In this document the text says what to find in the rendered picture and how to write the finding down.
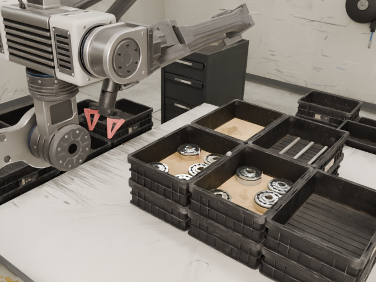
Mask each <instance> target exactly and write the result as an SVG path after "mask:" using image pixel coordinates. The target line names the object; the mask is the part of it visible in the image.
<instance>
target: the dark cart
mask: <svg viewBox="0 0 376 282"><path fill-rule="evenodd" d="M248 46H249V40H246V39H242V40H240V41H238V42H236V43H234V44H232V45H229V46H227V47H226V48H225V47H224V45H223V43H220V44H218V45H208V46H206V47H204V48H202V49H200V50H198V51H196V52H194V53H191V54H189V55H187V56H185V57H183V58H181V59H179V60H177V61H175V62H173V63H171V64H168V65H166V66H164V67H162V68H161V124H163V123H165V122H167V121H169V120H171V119H173V118H175V117H177V116H179V115H181V114H183V113H185V112H187V111H189V110H191V109H193V108H195V107H197V106H199V105H201V104H203V103H208V104H211V105H214V106H218V107H221V106H222V105H224V104H226V103H228V102H230V101H232V100H234V99H239V100H242V101H243V98H244V91H245V80H246V69H247V58H248Z"/></svg>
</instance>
